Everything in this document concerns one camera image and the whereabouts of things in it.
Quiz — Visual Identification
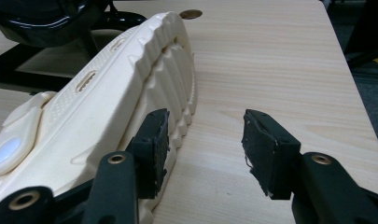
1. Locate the red and black shoe rack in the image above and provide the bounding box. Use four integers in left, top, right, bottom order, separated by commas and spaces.
0, 0, 147, 94

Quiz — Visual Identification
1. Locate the cream foam slipper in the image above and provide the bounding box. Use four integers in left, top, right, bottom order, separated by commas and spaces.
0, 11, 199, 224

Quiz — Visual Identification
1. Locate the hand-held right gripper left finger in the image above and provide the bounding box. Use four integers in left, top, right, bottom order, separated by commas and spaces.
125, 107, 172, 200

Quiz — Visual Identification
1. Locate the black metal stand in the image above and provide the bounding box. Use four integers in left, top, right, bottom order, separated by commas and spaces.
344, 0, 378, 70

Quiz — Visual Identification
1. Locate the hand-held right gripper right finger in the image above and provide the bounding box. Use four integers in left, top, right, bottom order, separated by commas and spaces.
241, 108, 303, 201

